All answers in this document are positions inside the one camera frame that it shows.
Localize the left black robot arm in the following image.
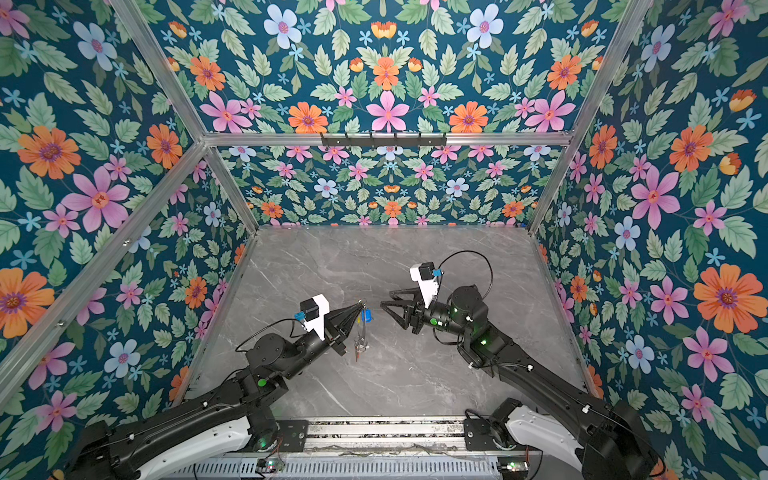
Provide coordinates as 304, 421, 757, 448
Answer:
64, 302, 365, 479

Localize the left small circuit board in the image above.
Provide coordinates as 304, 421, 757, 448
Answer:
256, 458, 285, 475

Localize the right small circuit board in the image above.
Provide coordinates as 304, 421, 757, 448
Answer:
497, 459, 530, 480

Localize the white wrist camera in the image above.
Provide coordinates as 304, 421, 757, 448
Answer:
294, 294, 330, 340
409, 262, 443, 307

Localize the aluminium front rail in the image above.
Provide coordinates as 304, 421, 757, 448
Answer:
173, 415, 601, 460

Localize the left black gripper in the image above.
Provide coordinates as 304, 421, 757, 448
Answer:
279, 300, 363, 384

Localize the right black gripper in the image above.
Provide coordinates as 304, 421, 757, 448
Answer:
383, 288, 474, 344

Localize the right camera cable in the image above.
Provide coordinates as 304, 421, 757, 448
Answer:
434, 250, 494, 301

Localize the left camera cable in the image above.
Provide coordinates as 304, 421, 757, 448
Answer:
234, 317, 304, 354

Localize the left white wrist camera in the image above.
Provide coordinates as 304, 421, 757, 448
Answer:
294, 294, 330, 340

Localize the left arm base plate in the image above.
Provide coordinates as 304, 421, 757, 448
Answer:
254, 420, 309, 453

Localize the camera cable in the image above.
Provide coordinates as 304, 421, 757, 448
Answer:
234, 317, 304, 354
434, 250, 494, 301

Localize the black hook rail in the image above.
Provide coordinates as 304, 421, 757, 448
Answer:
320, 133, 448, 148

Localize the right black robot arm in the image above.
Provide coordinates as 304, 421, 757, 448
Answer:
381, 285, 661, 479

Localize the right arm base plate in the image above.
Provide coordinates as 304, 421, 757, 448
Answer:
463, 418, 501, 452

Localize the silver keyring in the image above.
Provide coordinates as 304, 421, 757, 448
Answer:
355, 306, 368, 361

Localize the small circuit board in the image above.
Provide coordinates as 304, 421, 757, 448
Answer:
256, 458, 285, 475
497, 459, 530, 480

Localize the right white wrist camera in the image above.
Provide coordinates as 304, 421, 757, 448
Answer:
409, 262, 443, 307

